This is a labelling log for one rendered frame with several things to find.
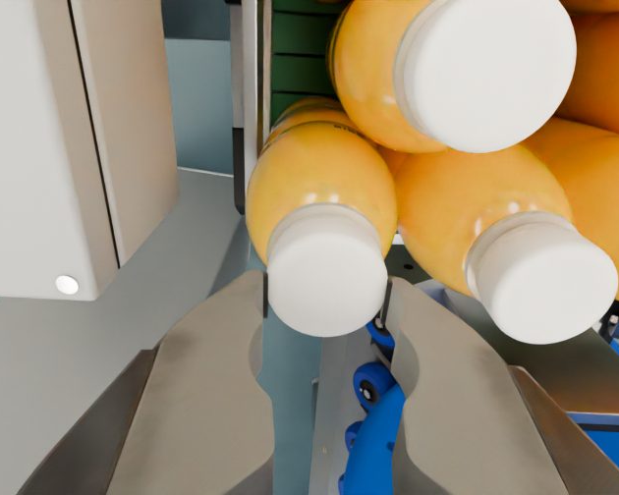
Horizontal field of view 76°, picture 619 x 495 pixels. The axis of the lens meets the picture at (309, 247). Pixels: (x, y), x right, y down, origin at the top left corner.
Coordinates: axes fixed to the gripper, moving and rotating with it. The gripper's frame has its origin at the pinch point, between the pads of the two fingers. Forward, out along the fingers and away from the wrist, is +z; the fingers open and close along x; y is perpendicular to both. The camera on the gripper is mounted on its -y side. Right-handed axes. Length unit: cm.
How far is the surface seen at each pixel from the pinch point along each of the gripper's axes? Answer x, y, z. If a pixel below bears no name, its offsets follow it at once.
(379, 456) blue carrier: 4.7, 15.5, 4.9
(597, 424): 17.5, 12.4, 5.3
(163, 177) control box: -7.6, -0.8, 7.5
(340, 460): 4.9, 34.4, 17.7
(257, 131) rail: -3.6, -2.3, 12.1
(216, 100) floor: -27, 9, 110
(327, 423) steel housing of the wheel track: 3.6, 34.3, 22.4
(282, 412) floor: -5, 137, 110
